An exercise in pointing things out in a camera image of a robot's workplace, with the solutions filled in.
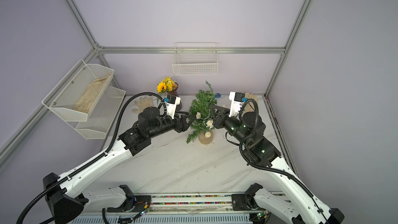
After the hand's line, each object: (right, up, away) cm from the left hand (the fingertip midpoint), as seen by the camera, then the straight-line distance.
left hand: (190, 117), depth 68 cm
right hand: (+8, +4, -6) cm, 11 cm away
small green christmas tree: (+4, +5, +7) cm, 9 cm away
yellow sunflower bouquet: (-16, +19, +25) cm, 35 cm away
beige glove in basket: (-54, +8, +9) cm, 55 cm away
